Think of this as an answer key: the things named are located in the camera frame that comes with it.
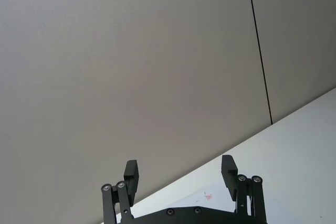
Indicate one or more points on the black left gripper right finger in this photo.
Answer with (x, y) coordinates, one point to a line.
(242, 192)

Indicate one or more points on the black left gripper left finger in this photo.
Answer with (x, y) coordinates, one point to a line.
(123, 195)

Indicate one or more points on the white table cloth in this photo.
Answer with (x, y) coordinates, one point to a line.
(265, 171)

